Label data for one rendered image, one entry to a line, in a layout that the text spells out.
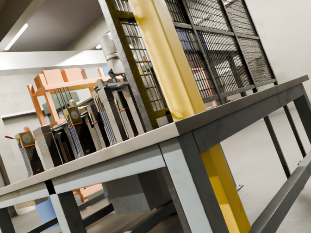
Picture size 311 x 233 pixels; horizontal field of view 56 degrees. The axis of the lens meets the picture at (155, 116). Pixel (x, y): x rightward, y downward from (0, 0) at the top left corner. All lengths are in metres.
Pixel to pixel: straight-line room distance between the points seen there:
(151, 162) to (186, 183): 0.14
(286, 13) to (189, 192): 7.55
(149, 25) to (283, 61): 7.20
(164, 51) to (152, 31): 0.09
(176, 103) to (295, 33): 7.18
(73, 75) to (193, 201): 4.32
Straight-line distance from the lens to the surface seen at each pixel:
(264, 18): 8.39
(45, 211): 4.14
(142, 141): 0.88
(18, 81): 9.07
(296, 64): 8.14
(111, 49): 1.88
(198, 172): 0.88
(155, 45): 1.11
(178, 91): 1.07
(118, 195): 1.52
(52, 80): 4.82
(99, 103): 1.74
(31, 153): 2.54
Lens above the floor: 0.69
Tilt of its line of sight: 3 degrees up
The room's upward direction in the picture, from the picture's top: 20 degrees counter-clockwise
